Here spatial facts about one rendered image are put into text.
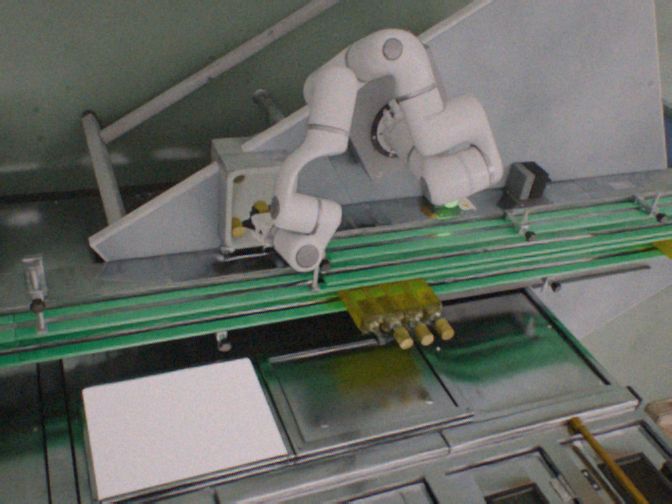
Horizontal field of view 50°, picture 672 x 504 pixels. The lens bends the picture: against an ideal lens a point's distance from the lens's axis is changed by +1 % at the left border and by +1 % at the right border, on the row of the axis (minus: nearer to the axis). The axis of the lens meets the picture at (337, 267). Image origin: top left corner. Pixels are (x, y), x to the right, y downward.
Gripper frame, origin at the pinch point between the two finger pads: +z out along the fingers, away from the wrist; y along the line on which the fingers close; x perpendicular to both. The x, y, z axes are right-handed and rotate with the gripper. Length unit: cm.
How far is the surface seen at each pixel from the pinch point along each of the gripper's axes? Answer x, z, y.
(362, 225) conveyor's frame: -9.2, 8.7, 29.7
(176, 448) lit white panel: -46, -18, -27
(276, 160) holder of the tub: 9.7, 10.1, 6.6
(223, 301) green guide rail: -22.4, 3.6, -9.6
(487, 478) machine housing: -56, -42, 40
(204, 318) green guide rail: -29.0, 9.1, -13.3
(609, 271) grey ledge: -38, 14, 123
